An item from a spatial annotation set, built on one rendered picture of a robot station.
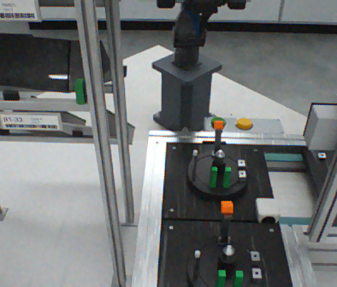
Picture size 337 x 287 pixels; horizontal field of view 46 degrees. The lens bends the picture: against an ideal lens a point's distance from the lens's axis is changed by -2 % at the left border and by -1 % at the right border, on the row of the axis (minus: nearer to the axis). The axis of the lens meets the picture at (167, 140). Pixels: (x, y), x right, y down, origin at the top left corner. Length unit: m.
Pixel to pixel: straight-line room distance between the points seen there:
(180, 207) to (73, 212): 0.29
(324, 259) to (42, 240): 0.62
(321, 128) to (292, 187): 0.35
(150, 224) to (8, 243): 0.34
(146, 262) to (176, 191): 0.18
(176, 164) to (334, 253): 0.39
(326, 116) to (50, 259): 0.63
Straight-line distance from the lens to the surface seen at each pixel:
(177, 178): 0.91
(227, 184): 0.86
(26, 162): 1.17
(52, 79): 0.59
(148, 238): 0.82
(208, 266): 0.74
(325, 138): 0.70
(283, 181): 1.02
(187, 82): 1.07
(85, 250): 0.93
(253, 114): 1.32
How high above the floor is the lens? 1.61
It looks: 39 degrees down
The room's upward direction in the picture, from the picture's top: straight up
